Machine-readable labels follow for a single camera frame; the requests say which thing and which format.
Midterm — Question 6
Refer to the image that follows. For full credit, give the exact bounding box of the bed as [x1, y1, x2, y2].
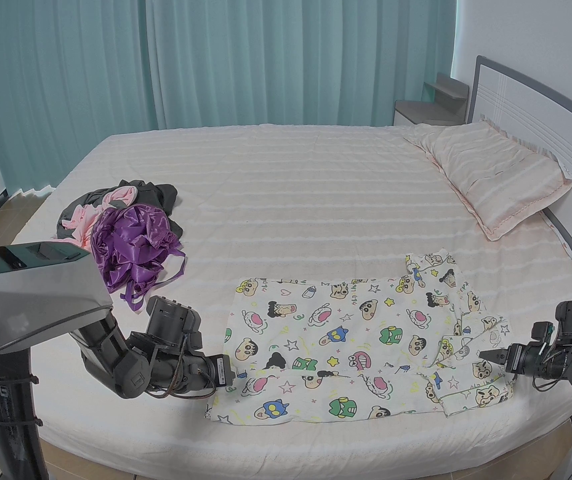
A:
[0, 55, 572, 476]

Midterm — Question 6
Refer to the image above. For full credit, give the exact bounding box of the grey bedside table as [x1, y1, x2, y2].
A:
[393, 72, 469, 128]

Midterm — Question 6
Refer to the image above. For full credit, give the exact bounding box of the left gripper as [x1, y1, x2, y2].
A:
[176, 352, 238, 400]

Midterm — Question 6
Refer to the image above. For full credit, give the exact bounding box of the pink garment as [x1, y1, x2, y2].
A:
[61, 188, 139, 249]

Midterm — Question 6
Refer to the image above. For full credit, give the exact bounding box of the blue-green curtain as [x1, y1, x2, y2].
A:
[0, 0, 159, 199]
[143, 0, 456, 129]

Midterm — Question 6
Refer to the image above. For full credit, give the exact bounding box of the white printed pyjama top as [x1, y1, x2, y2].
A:
[205, 248, 515, 425]

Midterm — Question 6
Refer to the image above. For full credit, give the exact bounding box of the purple satin garment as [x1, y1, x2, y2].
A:
[90, 205, 187, 314]

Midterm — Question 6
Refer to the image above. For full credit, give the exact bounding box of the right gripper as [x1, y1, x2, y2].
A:
[505, 343, 542, 377]

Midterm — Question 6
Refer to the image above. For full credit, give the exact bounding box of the cream pillow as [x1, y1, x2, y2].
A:
[403, 120, 572, 242]

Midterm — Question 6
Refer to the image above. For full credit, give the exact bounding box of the dark grey garment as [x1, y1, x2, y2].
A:
[56, 179, 183, 241]

